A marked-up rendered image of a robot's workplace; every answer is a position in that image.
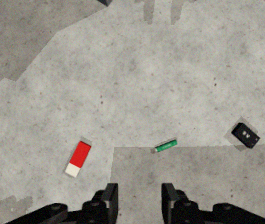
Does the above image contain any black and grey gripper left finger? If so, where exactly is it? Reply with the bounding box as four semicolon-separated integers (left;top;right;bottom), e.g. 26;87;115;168
5;183;119;224

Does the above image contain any green aaa battery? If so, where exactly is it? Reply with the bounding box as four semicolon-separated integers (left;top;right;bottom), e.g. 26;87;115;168
155;139;177;153

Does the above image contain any black nine-volt battery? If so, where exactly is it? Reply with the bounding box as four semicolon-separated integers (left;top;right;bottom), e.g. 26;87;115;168
231;122;260;149

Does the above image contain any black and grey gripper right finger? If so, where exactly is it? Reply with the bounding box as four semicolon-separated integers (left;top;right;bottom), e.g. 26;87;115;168
161;183;265;224

